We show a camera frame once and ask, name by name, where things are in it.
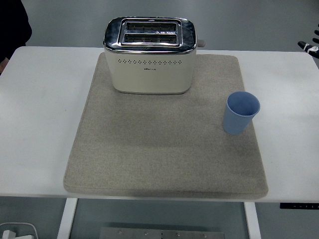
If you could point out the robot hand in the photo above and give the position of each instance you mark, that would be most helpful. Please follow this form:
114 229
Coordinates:
310 48

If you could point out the blue plastic cup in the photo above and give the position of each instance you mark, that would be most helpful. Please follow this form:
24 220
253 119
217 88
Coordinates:
235 122

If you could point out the black table control panel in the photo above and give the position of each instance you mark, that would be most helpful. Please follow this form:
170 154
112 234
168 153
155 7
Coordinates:
299 205

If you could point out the cream toaster with chrome top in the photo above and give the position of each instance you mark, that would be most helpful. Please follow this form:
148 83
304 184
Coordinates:
149 77

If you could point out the beige felt mat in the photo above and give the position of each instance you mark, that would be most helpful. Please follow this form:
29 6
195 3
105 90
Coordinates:
159 149

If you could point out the white table leg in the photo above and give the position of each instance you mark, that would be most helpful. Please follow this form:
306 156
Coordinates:
66 219
253 221

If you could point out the grey metal plate with screws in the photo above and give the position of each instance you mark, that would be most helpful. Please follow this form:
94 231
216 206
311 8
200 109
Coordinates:
162 234

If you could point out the person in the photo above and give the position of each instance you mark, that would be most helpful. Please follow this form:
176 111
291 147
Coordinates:
12 30

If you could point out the white tray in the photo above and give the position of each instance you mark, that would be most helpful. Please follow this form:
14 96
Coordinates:
27 229

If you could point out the small white block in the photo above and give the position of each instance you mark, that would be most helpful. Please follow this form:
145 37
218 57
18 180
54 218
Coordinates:
8 235

